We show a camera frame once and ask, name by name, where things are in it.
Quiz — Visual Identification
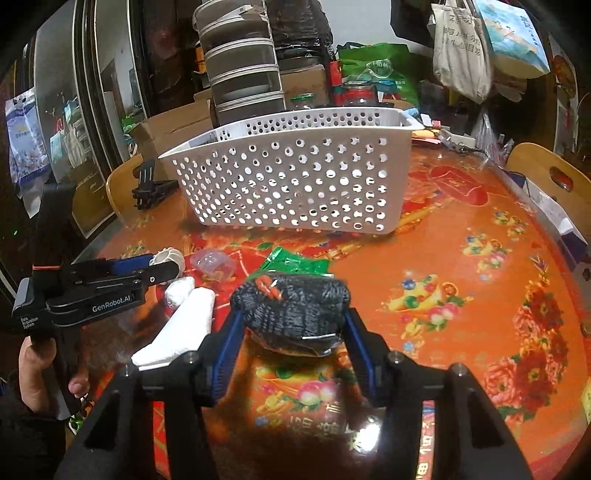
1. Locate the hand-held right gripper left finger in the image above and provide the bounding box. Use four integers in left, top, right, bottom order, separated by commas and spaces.
54, 311, 247, 480

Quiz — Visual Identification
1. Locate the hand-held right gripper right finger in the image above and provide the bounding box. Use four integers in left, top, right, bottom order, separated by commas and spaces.
342, 307, 535, 480

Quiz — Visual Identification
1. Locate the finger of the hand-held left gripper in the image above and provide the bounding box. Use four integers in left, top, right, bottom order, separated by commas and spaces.
111, 253, 157, 274
134, 261, 182, 291

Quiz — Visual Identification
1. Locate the white scalloped round object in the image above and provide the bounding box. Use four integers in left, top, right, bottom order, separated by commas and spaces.
150, 248, 186, 283

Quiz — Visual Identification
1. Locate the dark knit gloves bundle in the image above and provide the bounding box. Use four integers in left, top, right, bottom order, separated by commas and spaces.
230, 274, 352, 357

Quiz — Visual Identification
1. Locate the white perforated plastic basket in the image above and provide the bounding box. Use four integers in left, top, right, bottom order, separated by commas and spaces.
158, 106, 426, 234

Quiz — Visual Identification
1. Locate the person's left hand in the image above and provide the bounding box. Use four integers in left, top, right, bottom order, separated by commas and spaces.
17, 337, 91, 418

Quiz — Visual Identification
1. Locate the small white rolled cloth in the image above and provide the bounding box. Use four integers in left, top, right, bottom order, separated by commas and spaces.
164, 275, 205, 308

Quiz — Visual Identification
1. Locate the white folded towel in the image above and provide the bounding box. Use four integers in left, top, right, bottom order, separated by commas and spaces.
131, 286, 216, 371

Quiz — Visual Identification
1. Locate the wooden chair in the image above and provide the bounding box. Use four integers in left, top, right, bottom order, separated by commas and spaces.
106, 154, 145, 223
505, 142, 591, 224

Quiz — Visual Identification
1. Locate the black clip stand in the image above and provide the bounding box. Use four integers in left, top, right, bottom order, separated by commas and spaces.
131, 159, 179, 212

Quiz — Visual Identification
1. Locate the green foil packet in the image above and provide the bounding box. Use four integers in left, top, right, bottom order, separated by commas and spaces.
257, 246, 331, 278

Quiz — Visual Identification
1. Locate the brown cardboard box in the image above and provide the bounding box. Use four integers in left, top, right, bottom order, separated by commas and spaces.
128, 89, 214, 178

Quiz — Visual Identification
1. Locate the blue and white printed bag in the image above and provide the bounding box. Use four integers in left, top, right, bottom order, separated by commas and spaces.
4, 87, 52, 219

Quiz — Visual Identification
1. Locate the stack of plastic drawers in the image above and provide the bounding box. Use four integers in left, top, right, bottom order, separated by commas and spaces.
192, 0, 284, 129

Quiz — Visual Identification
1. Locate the white and blue box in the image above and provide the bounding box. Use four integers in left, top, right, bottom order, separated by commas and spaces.
525, 177, 589, 274

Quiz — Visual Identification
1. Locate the white power strip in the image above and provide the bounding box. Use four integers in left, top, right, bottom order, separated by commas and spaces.
438, 128, 477, 149

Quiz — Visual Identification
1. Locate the black bag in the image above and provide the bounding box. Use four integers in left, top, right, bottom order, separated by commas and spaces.
267, 0, 334, 52

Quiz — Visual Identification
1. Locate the green plastic bag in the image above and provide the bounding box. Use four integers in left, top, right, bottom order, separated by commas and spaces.
337, 43, 420, 110

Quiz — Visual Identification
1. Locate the white canvas tote bag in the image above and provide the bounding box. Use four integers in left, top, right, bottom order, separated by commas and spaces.
427, 0, 493, 105

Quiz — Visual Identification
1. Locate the blue printed paper bag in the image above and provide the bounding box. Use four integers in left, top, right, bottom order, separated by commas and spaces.
473, 0, 551, 80

